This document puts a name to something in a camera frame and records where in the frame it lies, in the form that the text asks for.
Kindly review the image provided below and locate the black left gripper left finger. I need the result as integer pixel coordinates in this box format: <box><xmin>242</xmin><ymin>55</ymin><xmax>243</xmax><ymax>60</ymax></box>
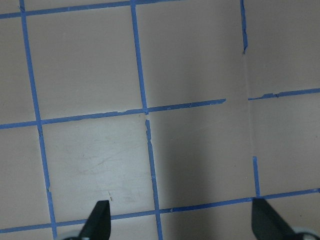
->
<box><xmin>77</xmin><ymin>200</ymin><xmax>111</xmax><ymax>240</ymax></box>

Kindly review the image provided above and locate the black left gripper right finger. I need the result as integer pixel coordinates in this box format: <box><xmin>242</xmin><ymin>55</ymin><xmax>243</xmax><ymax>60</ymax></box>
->
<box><xmin>251</xmin><ymin>198</ymin><xmax>294</xmax><ymax>240</ymax></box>

